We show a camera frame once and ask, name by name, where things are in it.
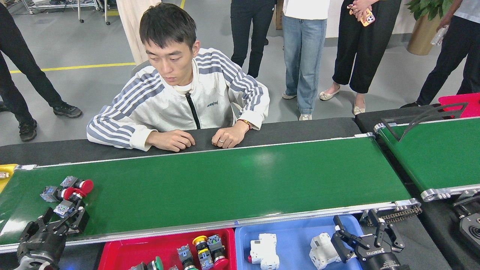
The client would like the person's left hand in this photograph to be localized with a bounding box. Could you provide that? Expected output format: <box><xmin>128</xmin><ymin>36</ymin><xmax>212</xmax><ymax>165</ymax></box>
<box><xmin>211</xmin><ymin>121</ymin><xmax>251</xmax><ymax>149</ymax></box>

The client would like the white circuit breaker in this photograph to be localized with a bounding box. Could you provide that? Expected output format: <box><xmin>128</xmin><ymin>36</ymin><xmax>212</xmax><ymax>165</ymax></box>
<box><xmin>247</xmin><ymin>233</ymin><xmax>280</xmax><ymax>270</ymax></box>
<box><xmin>309</xmin><ymin>232</ymin><xmax>342</xmax><ymax>270</ymax></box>

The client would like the long green conveyor belt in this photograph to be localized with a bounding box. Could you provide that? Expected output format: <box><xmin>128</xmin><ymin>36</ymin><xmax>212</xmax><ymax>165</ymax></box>
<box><xmin>0</xmin><ymin>132</ymin><xmax>422</xmax><ymax>254</ymax></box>

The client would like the potted green plant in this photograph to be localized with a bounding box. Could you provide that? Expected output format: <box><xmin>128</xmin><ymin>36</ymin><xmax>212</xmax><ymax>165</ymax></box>
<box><xmin>405</xmin><ymin>0</ymin><xmax>454</xmax><ymax>56</ymax></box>

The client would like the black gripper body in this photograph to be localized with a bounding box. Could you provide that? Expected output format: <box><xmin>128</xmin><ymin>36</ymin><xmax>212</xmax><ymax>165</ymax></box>
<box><xmin>356</xmin><ymin>246</ymin><xmax>411</xmax><ymax>270</ymax></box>
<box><xmin>16</xmin><ymin>225</ymin><xmax>68</xmax><ymax>263</ymax></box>

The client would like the green push button switch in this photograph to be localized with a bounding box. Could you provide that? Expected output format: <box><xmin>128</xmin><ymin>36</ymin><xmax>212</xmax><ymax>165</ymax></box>
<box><xmin>129</xmin><ymin>257</ymin><xmax>164</xmax><ymax>270</ymax></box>
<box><xmin>177</xmin><ymin>244</ymin><xmax>198</xmax><ymax>270</ymax></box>

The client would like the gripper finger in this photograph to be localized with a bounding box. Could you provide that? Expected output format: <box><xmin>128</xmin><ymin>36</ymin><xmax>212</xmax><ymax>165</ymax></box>
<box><xmin>56</xmin><ymin>209</ymin><xmax>90</xmax><ymax>234</ymax></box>
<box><xmin>369</xmin><ymin>209</ymin><xmax>405</xmax><ymax>252</ymax></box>
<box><xmin>331</xmin><ymin>216</ymin><xmax>366</xmax><ymax>262</ymax></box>
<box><xmin>21</xmin><ymin>208</ymin><xmax>53</xmax><ymax>235</ymax></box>

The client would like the red push button switch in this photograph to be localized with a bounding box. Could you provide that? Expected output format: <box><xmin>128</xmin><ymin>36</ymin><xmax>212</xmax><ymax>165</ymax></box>
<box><xmin>40</xmin><ymin>186</ymin><xmax>87</xmax><ymax>203</ymax></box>
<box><xmin>53</xmin><ymin>199</ymin><xmax>85</xmax><ymax>219</ymax></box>
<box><xmin>60</xmin><ymin>176</ymin><xmax>94</xmax><ymax>195</ymax></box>
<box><xmin>207</xmin><ymin>234</ymin><xmax>229</xmax><ymax>270</ymax></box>

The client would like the person's right hand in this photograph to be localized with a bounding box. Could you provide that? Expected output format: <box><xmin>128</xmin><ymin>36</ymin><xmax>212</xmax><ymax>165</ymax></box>
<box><xmin>145</xmin><ymin>129</ymin><xmax>196</xmax><ymax>152</ymax></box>

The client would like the grey chair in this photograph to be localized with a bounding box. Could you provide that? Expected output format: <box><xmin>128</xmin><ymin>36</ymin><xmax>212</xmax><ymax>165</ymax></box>
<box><xmin>131</xmin><ymin>60</ymin><xmax>151</xmax><ymax>78</ymax></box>

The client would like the yellow plastic tray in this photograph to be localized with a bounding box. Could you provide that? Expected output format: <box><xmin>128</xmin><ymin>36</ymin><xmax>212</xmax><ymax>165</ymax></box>
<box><xmin>0</xmin><ymin>164</ymin><xmax>18</xmax><ymax>194</ymax></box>

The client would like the small red plastic bin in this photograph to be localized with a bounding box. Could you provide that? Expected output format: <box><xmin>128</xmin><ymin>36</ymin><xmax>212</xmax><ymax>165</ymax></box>
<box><xmin>438</xmin><ymin>93</ymin><xmax>480</xmax><ymax>119</ymax></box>

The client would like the blue plastic tray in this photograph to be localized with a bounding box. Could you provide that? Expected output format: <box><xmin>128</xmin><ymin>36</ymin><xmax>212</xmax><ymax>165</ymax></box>
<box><xmin>234</xmin><ymin>214</ymin><xmax>363</xmax><ymax>270</ymax></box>

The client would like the brown cardboard box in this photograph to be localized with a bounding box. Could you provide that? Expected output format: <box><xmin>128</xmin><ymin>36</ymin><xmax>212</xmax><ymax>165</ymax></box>
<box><xmin>275</xmin><ymin>0</ymin><xmax>285</xmax><ymax>30</ymax></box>

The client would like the green conveyor with black guide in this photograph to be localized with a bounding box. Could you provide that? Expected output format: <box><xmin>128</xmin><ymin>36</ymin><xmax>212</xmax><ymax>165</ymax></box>
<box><xmin>374</xmin><ymin>116</ymin><xmax>480</xmax><ymax>202</ymax></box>

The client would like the seated person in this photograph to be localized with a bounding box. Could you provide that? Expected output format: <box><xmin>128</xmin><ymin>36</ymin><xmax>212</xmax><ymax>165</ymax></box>
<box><xmin>86</xmin><ymin>3</ymin><xmax>270</xmax><ymax>152</ymax></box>

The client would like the metal cart on wheels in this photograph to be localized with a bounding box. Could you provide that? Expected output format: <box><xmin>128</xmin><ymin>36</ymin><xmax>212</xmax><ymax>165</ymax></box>
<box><xmin>21</xmin><ymin>0</ymin><xmax>113</xmax><ymax>26</ymax></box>

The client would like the black triangular guide frame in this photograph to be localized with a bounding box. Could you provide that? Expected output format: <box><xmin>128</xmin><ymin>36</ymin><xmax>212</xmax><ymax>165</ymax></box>
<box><xmin>382</xmin><ymin>102</ymin><xmax>469</xmax><ymax>143</ymax></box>

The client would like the yellow push button switch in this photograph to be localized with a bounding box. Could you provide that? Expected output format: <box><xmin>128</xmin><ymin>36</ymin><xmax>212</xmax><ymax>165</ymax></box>
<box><xmin>192</xmin><ymin>235</ymin><xmax>214</xmax><ymax>270</ymax></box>

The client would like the black joystick controller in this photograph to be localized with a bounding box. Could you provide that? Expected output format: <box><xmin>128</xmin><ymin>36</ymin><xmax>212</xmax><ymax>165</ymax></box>
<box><xmin>459</xmin><ymin>214</ymin><xmax>480</xmax><ymax>252</ymax></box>

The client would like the clear water bottle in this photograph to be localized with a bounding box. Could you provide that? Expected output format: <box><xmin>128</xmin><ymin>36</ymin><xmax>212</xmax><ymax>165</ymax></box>
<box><xmin>430</xmin><ymin>25</ymin><xmax>449</xmax><ymax>46</ymax></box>

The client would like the smartphone in patterned case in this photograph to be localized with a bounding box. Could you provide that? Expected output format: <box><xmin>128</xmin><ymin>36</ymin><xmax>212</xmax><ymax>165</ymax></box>
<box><xmin>361</xmin><ymin>8</ymin><xmax>375</xmax><ymax>27</ymax></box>

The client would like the red plastic tray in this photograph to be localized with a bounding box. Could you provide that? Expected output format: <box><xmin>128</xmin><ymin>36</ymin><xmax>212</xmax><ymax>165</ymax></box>
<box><xmin>97</xmin><ymin>228</ymin><xmax>237</xmax><ymax>270</ymax></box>

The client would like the conveyor drive chain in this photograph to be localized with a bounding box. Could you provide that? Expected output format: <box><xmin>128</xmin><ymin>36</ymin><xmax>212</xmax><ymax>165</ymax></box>
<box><xmin>366</xmin><ymin>205</ymin><xmax>422</xmax><ymax>227</ymax></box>

